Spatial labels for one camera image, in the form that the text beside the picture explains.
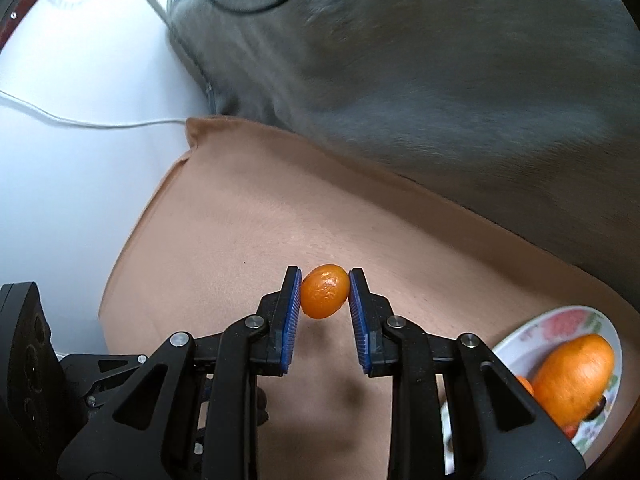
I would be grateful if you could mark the tan blanket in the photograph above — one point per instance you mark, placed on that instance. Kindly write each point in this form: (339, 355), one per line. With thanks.
(247, 201)

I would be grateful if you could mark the large orange with stem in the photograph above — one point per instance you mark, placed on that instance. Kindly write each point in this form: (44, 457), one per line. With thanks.
(573, 377)

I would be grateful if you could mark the small orange kumquat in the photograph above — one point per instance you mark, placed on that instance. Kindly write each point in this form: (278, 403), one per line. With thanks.
(324, 291)

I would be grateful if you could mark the floral white plate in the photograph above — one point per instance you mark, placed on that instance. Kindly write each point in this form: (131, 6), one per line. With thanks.
(530, 407)

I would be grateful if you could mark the dark purple plum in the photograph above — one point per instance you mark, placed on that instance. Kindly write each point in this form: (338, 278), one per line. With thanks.
(597, 410)

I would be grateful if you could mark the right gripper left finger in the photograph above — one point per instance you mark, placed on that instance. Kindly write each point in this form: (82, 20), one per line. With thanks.
(190, 409)

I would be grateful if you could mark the red cherry tomato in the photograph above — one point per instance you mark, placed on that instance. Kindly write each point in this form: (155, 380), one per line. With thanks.
(571, 431)

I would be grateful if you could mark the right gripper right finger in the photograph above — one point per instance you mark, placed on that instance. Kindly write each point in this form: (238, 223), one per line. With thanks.
(389, 345)

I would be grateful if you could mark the grey cushion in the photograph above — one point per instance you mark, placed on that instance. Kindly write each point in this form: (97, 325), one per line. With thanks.
(524, 111)

